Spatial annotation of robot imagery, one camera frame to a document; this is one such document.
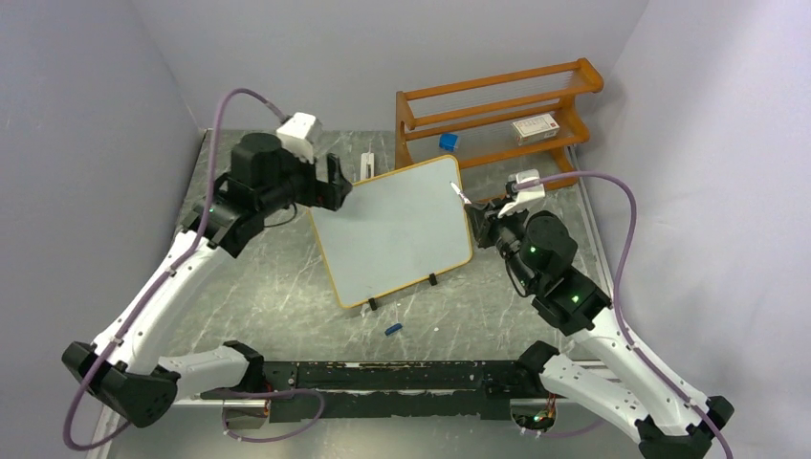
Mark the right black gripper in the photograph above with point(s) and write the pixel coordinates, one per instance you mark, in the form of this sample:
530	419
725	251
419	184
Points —
484	218

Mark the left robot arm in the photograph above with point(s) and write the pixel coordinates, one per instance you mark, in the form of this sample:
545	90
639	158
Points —
125	365

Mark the orange wooden shelf rack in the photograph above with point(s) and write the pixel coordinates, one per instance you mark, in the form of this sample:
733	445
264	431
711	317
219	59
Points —
480	112

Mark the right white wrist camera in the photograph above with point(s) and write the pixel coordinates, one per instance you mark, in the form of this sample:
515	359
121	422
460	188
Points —
524	190

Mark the small blue box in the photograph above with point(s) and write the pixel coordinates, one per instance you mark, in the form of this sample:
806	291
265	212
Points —
448	142

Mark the blue whiteboard marker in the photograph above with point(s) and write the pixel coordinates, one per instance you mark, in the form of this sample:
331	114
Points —
461	195

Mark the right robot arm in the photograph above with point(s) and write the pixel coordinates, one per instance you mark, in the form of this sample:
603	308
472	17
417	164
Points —
664	419

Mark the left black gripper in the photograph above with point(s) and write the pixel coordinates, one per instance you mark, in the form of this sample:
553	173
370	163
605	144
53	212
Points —
329	195

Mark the aluminium frame profile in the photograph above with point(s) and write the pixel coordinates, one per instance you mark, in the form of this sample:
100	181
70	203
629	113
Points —
522	391

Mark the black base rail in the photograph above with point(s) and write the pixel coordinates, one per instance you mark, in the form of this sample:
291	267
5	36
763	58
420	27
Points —
368	390

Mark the blue marker cap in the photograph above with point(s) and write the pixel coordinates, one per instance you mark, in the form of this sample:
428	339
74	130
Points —
393	329

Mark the yellow framed whiteboard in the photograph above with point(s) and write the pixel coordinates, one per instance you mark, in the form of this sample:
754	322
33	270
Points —
393	231

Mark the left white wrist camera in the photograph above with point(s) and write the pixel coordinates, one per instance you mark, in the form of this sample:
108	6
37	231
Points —
299	135

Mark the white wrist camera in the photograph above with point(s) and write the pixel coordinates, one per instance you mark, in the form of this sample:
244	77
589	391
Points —
299	135
524	190

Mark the white whiteboard stand piece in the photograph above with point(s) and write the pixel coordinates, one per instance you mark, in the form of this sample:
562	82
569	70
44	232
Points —
367	166

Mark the white red carton box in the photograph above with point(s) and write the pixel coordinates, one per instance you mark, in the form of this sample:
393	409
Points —
538	128

